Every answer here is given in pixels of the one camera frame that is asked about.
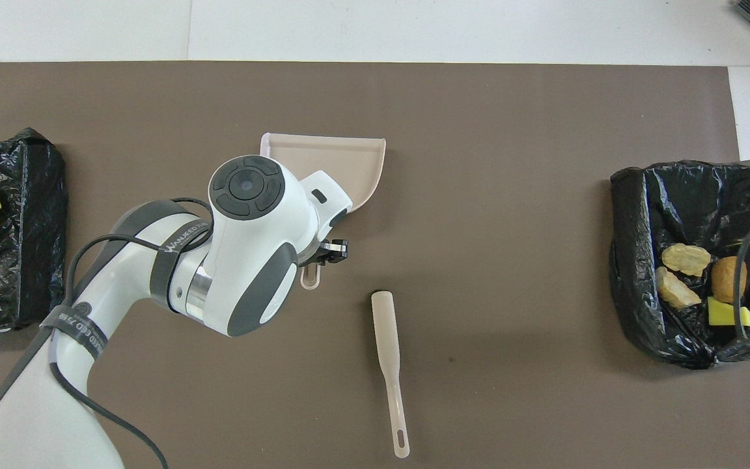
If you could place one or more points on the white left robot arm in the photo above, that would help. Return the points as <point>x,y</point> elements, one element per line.
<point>245,254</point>

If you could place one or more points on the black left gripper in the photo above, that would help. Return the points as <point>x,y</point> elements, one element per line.
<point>313,255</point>

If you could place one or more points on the short orange-striped croissant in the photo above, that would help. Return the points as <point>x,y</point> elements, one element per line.
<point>676,290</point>

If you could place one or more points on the black bag-lined trash bin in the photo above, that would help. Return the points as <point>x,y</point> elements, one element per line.
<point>635,273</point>
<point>23,260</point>

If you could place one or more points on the long orange-striped croissant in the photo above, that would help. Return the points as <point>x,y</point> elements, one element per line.
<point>685,259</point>

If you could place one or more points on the brown table mat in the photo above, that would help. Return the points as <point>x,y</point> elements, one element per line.
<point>544,404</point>

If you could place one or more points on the beige plastic dustpan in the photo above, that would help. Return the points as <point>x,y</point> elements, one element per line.
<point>342,163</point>

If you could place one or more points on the beige hand brush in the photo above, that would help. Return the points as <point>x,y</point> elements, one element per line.
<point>386,332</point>

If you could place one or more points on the yellow sponge with green pad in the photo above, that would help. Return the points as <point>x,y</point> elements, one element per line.
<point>721,314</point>

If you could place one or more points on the brown bread roll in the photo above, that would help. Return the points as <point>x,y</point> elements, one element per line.
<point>725,279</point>

